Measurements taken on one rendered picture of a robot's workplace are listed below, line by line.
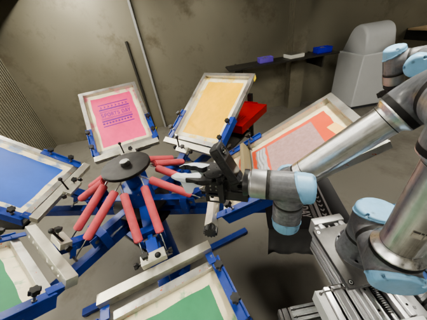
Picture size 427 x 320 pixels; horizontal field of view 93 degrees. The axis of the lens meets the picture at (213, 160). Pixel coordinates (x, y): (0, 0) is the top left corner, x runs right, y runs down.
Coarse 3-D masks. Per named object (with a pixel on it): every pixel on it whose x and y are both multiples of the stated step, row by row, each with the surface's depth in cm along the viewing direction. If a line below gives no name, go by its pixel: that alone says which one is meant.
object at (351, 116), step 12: (312, 108) 125; (336, 108) 111; (348, 108) 103; (288, 120) 132; (348, 120) 101; (276, 132) 137; (252, 144) 144; (384, 144) 76; (360, 156) 80; (372, 156) 80
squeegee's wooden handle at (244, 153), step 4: (240, 144) 138; (244, 144) 137; (240, 148) 134; (244, 148) 133; (248, 148) 139; (240, 152) 130; (244, 152) 128; (248, 152) 134; (240, 156) 127; (244, 156) 125; (248, 156) 130; (240, 160) 124; (244, 160) 121; (248, 160) 126; (244, 164) 118; (248, 164) 122; (244, 168) 115; (248, 168) 119
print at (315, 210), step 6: (318, 186) 144; (318, 192) 139; (318, 198) 135; (324, 198) 134; (306, 204) 132; (312, 204) 132; (318, 204) 131; (324, 204) 130; (306, 210) 129; (312, 210) 128; (318, 210) 127; (324, 210) 127; (330, 210) 126; (306, 216) 125; (312, 216) 125; (318, 216) 124; (324, 216) 123
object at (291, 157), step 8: (320, 136) 107; (328, 136) 104; (304, 144) 111; (312, 144) 107; (320, 144) 103; (288, 152) 115; (296, 152) 111; (304, 152) 107; (280, 160) 116; (288, 160) 111; (296, 160) 107; (272, 168) 115
